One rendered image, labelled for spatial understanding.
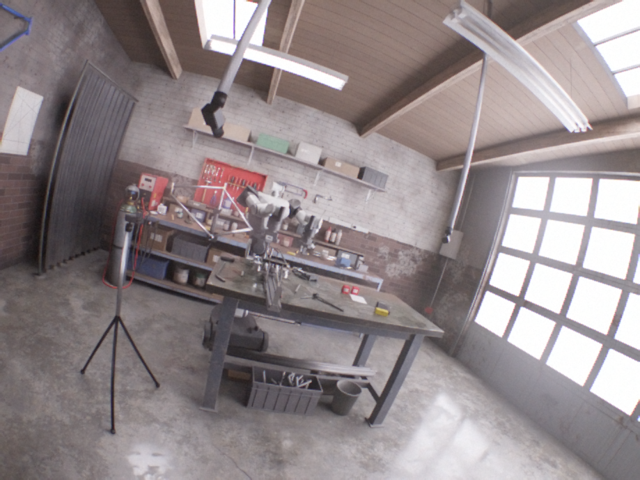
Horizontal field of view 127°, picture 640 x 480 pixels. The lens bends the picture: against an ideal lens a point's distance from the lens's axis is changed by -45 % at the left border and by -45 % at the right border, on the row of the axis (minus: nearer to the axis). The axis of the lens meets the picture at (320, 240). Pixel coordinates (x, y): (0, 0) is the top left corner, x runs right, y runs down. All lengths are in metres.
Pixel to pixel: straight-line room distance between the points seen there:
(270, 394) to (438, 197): 3.91
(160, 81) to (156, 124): 0.65
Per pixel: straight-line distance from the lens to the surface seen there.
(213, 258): 3.29
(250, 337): 2.59
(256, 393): 1.99
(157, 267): 3.48
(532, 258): 3.89
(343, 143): 4.16
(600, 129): 3.24
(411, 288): 4.86
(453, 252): 4.65
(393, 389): 2.14
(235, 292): 1.47
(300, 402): 2.08
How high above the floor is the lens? 1.37
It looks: 5 degrees down
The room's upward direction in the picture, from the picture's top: 17 degrees clockwise
